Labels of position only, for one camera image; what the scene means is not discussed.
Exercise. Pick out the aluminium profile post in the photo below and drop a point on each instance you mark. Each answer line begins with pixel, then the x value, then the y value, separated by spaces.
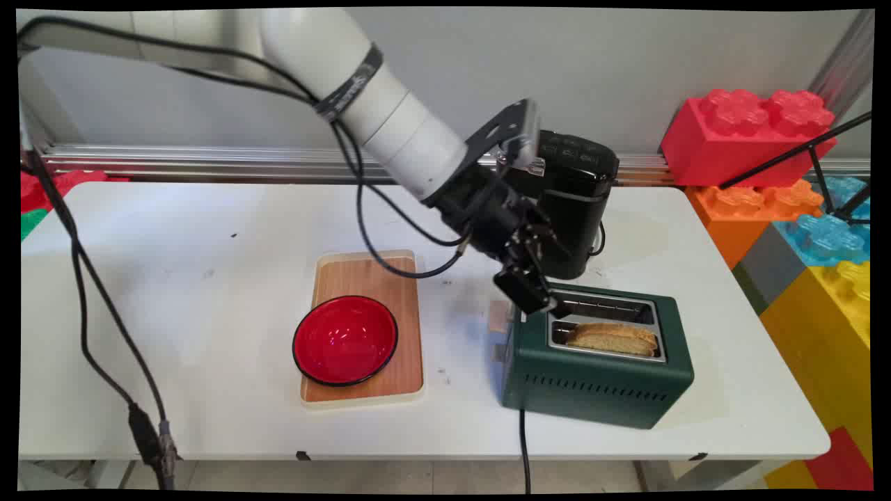
pixel 846 66

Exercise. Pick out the toasted bread slice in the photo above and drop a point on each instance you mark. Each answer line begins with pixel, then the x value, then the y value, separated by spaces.
pixel 612 338

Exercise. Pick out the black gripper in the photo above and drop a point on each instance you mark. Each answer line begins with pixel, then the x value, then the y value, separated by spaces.
pixel 487 212

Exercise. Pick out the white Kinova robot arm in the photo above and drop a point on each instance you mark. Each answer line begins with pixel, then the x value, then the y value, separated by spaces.
pixel 390 118

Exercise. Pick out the green toy brick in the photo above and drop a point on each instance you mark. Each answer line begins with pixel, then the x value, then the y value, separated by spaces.
pixel 31 223

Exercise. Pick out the wrist camera with black bracket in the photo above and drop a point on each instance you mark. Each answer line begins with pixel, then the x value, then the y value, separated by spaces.
pixel 514 136

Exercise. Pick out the aluminium profile rail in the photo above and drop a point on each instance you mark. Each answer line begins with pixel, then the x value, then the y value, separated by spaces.
pixel 209 161

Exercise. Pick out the large blue toy brick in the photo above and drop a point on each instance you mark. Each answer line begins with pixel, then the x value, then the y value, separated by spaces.
pixel 828 236

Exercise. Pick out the red bowl with black rim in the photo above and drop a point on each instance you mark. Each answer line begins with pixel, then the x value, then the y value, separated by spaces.
pixel 345 340

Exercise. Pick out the large red toy brick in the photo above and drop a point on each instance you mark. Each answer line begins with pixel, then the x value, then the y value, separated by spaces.
pixel 738 142

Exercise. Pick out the flat red toy brick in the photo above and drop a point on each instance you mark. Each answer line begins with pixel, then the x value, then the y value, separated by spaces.
pixel 842 463

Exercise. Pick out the small red toy brick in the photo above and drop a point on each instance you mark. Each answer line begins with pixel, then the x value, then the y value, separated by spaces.
pixel 52 186

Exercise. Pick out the large grey toy brick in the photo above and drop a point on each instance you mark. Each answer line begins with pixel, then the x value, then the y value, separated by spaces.
pixel 771 266

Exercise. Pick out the green two-slot toaster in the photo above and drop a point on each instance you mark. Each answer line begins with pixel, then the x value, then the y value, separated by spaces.
pixel 592 379

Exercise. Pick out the wooden cutting board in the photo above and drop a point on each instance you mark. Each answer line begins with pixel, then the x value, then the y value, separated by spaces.
pixel 390 285

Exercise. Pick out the black coffee machine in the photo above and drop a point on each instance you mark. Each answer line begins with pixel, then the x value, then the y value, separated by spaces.
pixel 579 195

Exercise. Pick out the large yellow toy brick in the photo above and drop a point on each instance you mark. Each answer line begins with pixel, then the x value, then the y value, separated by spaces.
pixel 828 334

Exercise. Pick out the large orange toy brick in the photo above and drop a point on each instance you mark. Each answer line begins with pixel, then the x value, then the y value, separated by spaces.
pixel 745 212

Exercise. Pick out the black tripod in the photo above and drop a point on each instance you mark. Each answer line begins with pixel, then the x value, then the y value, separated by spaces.
pixel 828 163

